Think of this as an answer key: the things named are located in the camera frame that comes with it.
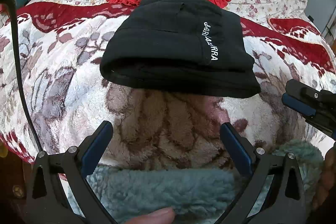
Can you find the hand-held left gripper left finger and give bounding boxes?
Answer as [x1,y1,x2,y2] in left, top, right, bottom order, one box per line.
[25,120,114,224]

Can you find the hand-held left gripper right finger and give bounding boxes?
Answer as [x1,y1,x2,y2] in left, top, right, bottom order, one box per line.
[220,122,306,224]

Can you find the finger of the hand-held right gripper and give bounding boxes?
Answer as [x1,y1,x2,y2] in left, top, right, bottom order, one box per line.
[304,112,336,140]
[282,79,336,119]

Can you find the black pants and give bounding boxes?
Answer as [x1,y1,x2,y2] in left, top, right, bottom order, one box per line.
[100,0,261,99]

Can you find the person's left hand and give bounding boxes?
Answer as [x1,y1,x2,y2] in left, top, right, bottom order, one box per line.
[125,208,175,224]

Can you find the red and white plush blanket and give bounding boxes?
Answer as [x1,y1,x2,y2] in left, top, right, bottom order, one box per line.
[0,1,336,224]

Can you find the teal fleece garment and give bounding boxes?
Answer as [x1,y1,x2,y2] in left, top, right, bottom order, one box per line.
[87,139,324,224]

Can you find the grey flat panel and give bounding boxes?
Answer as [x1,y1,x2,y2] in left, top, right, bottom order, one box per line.
[306,0,336,38]

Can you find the black cable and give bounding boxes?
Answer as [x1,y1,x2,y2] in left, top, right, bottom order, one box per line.
[0,0,44,153]

